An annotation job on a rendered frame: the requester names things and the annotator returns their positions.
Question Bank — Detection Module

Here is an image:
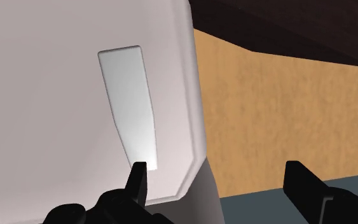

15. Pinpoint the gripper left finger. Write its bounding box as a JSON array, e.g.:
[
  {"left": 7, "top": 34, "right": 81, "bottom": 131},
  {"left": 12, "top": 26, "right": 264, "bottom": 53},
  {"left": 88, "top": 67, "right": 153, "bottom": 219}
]
[{"left": 42, "top": 161, "right": 174, "bottom": 224}]

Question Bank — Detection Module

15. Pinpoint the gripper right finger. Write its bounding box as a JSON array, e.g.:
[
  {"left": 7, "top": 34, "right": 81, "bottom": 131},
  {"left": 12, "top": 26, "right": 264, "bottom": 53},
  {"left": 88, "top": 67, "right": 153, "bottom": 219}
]
[{"left": 282, "top": 160, "right": 358, "bottom": 224}]

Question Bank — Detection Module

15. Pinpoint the dark brown wooden furniture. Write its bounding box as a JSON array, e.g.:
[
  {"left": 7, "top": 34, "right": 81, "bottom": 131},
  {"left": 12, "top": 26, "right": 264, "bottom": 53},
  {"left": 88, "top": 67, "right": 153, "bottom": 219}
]
[{"left": 187, "top": 0, "right": 358, "bottom": 69}]

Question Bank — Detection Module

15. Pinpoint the white cabinet with recessed panel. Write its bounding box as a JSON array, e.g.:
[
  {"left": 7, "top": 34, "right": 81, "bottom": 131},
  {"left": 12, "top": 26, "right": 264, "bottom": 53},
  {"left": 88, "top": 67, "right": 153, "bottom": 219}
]
[{"left": 0, "top": 0, "right": 226, "bottom": 224}]

